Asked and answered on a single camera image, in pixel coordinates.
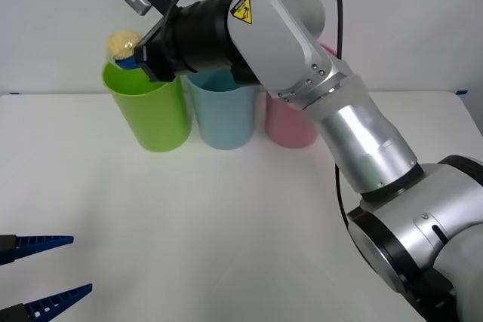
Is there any yellow ball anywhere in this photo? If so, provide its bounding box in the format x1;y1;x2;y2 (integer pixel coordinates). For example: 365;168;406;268
106;28;144;62

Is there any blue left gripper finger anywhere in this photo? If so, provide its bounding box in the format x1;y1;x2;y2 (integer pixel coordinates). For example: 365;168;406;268
0;283;94;322
0;234;75;266

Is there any green plastic bin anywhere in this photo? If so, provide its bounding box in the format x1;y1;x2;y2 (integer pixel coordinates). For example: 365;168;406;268
100;60;192;153

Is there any pale blue plastic bin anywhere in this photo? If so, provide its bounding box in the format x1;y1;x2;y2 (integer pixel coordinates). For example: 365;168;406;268
180;71;257;151

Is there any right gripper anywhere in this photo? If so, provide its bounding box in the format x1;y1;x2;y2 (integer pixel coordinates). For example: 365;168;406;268
115;20;182;84

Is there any pink plastic bin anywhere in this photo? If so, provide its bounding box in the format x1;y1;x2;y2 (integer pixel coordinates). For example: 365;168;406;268
263;44;337;149

